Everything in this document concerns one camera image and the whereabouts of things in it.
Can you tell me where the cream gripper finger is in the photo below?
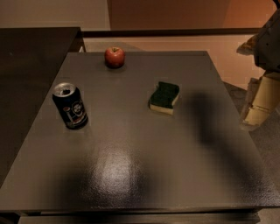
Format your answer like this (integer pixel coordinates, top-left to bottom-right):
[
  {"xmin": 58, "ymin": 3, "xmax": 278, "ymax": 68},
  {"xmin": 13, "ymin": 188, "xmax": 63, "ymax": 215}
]
[{"xmin": 240, "ymin": 71, "xmax": 280, "ymax": 131}]

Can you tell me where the green and yellow sponge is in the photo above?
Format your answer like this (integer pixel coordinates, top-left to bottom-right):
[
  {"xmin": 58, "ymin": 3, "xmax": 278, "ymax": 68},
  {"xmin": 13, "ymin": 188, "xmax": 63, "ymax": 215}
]
[{"xmin": 149, "ymin": 81, "xmax": 180, "ymax": 116}]

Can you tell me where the black pepsi can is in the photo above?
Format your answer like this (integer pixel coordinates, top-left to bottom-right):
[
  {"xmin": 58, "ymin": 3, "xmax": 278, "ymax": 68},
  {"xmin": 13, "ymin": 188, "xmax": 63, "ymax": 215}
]
[{"xmin": 52, "ymin": 82, "xmax": 88, "ymax": 130}]

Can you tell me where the red apple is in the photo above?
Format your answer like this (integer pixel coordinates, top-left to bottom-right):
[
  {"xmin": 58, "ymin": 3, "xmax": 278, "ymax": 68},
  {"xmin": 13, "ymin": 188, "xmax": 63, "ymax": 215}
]
[{"xmin": 104, "ymin": 47, "xmax": 125, "ymax": 68}]

